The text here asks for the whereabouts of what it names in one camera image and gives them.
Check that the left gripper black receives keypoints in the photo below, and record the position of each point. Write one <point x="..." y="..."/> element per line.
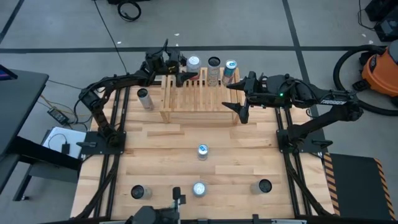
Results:
<point x="174" y="62"/>

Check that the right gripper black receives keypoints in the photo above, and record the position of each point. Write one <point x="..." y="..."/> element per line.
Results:
<point x="267" y="91"/>

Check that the grey red Spindrift can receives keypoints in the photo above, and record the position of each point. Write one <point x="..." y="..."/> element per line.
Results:
<point x="193" y="63"/>
<point x="199" y="189"/>

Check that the blue silver Red Bull can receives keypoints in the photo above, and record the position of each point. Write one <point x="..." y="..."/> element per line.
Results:
<point x="229" y="73"/>
<point x="203" y="152"/>

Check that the white Celsius Tropical Vibe can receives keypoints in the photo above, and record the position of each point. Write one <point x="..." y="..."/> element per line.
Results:
<point x="214" y="74"/>

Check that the white Celsius Peach Vibe can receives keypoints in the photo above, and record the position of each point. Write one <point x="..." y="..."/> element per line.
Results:
<point x="146" y="101"/>

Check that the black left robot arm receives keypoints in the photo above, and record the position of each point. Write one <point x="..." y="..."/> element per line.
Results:
<point x="96" y="109"/>

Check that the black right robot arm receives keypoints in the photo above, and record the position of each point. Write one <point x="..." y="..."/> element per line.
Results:
<point x="335" y="101"/>

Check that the slatted wooden shelf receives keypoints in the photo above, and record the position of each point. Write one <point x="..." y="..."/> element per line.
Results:
<point x="202" y="109"/>

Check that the orange shop vacuum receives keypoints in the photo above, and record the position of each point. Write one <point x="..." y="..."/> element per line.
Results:
<point x="381" y="71"/>
<point x="336" y="76"/>

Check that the black power adapter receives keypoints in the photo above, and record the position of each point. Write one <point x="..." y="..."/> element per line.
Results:
<point x="57" y="115"/>

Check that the small black adapter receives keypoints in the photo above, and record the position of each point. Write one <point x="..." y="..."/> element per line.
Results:
<point x="65" y="148"/>

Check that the black hazard-striped floor mat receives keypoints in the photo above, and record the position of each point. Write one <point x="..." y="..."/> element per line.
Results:
<point x="360" y="193"/>

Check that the white paper box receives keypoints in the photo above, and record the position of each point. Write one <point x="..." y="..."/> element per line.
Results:
<point x="53" y="141"/>

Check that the black equipment case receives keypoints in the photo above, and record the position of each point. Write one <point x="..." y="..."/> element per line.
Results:
<point x="384" y="9"/>
<point x="388" y="30"/>

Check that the black desk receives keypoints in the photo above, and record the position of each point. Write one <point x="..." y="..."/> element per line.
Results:
<point x="18" y="99"/>

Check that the black display device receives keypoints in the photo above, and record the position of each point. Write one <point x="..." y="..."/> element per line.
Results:
<point x="6" y="74"/>

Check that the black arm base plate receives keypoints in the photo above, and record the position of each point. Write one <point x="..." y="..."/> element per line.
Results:
<point x="90" y="150"/>
<point x="314" y="137"/>

